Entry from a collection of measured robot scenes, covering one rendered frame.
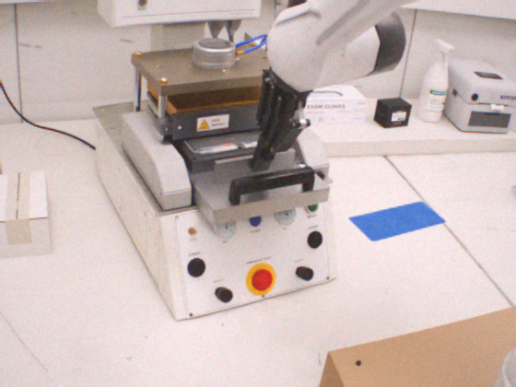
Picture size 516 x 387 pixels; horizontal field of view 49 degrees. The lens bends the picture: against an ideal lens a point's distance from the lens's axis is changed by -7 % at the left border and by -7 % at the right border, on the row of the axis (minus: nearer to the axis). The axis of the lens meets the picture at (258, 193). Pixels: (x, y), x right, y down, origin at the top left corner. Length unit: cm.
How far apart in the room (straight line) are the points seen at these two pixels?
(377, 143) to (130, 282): 83
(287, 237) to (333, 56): 52
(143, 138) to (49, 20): 69
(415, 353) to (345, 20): 50
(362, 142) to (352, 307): 63
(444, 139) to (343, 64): 112
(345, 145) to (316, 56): 98
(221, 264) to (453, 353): 43
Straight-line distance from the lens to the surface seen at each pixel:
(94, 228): 129
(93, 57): 172
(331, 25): 64
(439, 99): 186
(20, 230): 119
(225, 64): 112
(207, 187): 100
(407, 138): 173
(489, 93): 186
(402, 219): 143
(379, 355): 90
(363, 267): 124
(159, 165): 101
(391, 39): 74
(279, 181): 98
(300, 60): 67
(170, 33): 127
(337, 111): 171
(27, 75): 174
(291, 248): 112
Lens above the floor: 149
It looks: 31 degrees down
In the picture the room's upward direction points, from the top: 6 degrees clockwise
